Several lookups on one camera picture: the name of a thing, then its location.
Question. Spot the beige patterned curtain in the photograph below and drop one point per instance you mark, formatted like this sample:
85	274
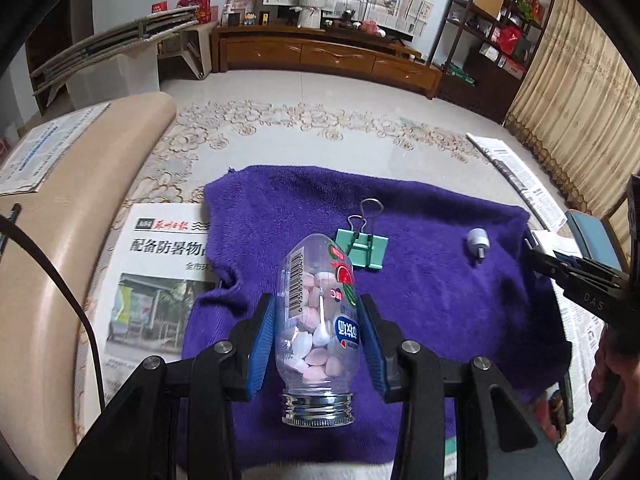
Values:
575	100

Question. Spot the green flat box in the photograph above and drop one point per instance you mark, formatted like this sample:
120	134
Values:
460	72

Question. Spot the green binder clip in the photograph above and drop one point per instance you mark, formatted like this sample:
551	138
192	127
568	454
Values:
362	252

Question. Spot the folded newspaper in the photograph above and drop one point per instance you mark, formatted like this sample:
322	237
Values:
510	170

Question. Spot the clear plastic candy bottle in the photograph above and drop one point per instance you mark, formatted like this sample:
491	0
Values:
320	360

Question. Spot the purple towel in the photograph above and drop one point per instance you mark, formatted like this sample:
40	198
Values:
430	310

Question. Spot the folded grey folding table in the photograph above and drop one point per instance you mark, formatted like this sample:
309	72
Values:
115	42

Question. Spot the teal chair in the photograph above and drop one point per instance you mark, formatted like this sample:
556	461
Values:
590	232

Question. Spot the red bag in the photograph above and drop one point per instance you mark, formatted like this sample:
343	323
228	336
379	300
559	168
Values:
510	40

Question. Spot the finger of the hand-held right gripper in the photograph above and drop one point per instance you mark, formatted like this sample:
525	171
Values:
590	300
547	261

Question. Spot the newspaper with street photo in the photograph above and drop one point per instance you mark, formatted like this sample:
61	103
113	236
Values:
150	280

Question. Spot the newspaper with blue print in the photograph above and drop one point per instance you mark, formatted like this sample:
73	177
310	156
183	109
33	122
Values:
50	150

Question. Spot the beige curved wooden bench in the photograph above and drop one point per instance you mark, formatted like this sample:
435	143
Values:
60	270

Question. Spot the dark wooden display shelf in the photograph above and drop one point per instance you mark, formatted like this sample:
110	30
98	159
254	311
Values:
490	75

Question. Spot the spread newspaper sheet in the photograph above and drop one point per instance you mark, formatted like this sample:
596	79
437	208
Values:
585	360

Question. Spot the small red gift box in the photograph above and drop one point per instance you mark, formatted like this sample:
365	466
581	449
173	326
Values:
160	7

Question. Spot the floral patterned tablecloth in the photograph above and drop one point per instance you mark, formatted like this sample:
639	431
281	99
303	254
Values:
300	125

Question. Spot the large red gift box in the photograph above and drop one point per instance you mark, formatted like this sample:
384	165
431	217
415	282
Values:
197	9

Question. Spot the wooden television cabinet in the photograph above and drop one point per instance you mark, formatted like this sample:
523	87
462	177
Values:
320	57

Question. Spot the person's right hand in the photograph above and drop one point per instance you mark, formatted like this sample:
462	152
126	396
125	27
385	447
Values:
629	390

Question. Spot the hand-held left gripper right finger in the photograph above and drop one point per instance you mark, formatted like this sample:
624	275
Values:
372	350

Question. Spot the white plastic stool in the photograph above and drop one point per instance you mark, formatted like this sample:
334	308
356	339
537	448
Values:
197	47

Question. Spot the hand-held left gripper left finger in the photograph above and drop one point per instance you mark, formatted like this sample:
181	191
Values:
261	347

